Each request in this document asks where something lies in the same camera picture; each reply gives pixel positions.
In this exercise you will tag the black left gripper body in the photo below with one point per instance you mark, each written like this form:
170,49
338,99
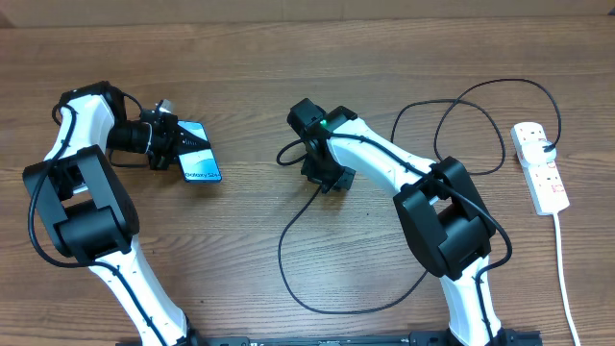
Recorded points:
163,142

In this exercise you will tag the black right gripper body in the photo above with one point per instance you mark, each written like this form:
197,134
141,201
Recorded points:
328,173

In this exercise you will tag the blue Galaxy smartphone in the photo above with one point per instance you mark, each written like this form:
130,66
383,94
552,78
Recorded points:
199,166

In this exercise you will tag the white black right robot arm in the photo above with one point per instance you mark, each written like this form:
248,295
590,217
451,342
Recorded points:
445,222

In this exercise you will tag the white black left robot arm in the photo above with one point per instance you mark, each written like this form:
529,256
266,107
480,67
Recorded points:
81,216

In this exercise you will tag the white charger plug adapter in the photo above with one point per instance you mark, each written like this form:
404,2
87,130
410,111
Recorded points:
536,152

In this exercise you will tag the white power strip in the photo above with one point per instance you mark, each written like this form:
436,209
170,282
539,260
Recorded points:
546,188

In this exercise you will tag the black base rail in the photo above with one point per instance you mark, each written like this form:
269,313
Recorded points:
507,337

